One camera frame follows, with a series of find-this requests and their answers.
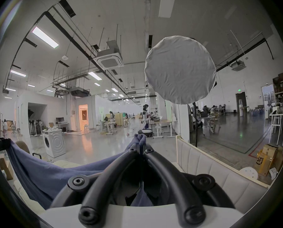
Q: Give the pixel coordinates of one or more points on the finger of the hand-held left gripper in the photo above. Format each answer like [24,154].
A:
[1,143]

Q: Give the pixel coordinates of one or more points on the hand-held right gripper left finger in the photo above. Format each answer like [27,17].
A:
[113,172]

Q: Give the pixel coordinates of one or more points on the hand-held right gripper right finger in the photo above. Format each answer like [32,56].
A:
[170,174]

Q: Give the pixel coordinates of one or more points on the dark blue shirt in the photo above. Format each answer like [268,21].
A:
[49,174]

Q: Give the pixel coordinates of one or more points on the brown chair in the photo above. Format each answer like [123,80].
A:
[23,146]

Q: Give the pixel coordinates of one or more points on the plain brown carton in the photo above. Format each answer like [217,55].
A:
[5,166]

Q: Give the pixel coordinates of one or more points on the row of standing fans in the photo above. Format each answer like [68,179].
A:
[36,127]

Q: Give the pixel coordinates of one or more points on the padded white headboard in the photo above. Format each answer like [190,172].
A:
[215,166]

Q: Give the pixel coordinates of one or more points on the wooden table with white legs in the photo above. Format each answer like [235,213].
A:
[164,122]

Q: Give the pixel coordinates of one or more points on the white washing machine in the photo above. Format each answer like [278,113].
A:
[54,142]

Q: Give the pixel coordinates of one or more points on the white humanoid robot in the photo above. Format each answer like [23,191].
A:
[145,117]

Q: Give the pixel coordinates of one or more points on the desk with monitor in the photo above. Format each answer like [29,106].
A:
[62,123]

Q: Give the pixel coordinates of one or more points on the round white stool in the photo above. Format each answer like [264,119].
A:
[250,172]

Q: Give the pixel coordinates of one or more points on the brown carton with black print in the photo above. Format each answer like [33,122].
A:
[268,159]

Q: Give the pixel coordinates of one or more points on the studio lamp with round diffuser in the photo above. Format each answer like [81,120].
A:
[179,68]

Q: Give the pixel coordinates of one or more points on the white high table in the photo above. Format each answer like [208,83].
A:
[280,119]

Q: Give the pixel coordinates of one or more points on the shelf with cartons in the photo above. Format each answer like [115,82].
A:
[282,84]

